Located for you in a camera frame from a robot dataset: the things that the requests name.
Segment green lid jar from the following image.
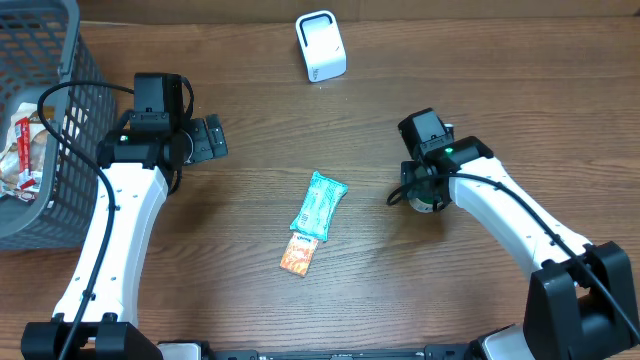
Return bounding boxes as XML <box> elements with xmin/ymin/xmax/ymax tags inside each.
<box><xmin>409</xmin><ymin>193</ymin><xmax>437</xmax><ymax>213</ymax></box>

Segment teal snack packet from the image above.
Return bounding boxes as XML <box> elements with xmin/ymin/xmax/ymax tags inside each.
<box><xmin>290</xmin><ymin>171</ymin><xmax>348</xmax><ymax>242</ymax></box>

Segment orange small packet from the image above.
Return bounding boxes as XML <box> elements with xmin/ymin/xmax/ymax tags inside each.
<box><xmin>280</xmin><ymin>232</ymin><xmax>319</xmax><ymax>277</ymax></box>

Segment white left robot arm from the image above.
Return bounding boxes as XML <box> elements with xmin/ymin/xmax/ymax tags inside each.
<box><xmin>21</xmin><ymin>73</ymin><xmax>228</xmax><ymax>360</ymax></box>

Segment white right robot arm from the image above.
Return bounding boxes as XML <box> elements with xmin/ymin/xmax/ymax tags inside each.
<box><xmin>387</xmin><ymin>135</ymin><xmax>639</xmax><ymax>360</ymax></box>

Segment white barcode scanner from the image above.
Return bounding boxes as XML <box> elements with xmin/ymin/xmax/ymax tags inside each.
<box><xmin>295</xmin><ymin>10</ymin><xmax>347</xmax><ymax>83</ymax></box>

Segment red stick packet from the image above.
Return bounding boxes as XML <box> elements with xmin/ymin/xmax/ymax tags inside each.
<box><xmin>15</xmin><ymin>117</ymin><xmax>36</xmax><ymax>190</ymax></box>

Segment beige cookie pouch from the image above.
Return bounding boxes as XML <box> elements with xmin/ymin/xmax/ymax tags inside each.
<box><xmin>1</xmin><ymin>102</ymin><xmax>48</xmax><ymax>203</ymax></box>

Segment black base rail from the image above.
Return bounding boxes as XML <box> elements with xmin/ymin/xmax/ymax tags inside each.
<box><xmin>157</xmin><ymin>340</ymin><xmax>481</xmax><ymax>360</ymax></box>

